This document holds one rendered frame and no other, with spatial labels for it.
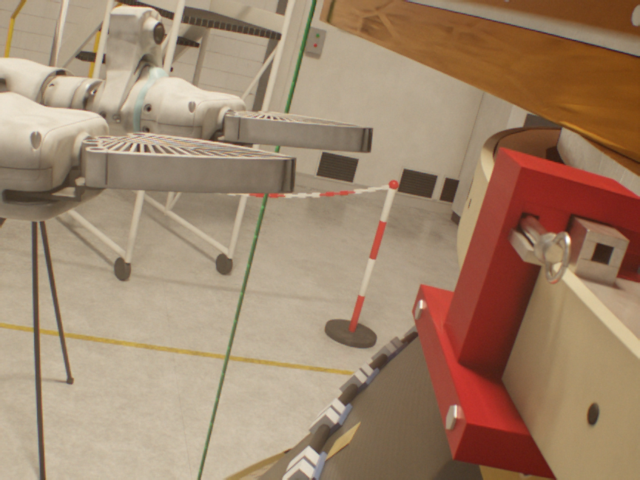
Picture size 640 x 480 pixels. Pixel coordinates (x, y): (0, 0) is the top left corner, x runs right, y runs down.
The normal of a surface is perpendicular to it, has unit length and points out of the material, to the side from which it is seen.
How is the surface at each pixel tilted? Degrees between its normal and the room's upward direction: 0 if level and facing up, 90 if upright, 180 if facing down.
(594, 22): 90
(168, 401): 0
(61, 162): 80
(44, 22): 90
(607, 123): 90
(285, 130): 87
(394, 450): 62
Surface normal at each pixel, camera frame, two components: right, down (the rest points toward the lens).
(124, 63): -0.32, -0.12
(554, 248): 0.00, 0.30
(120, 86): -0.27, -0.33
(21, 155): -0.15, 0.10
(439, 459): -0.74, -0.65
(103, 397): 0.25, -0.92
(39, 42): 0.22, 0.35
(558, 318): -0.97, -0.22
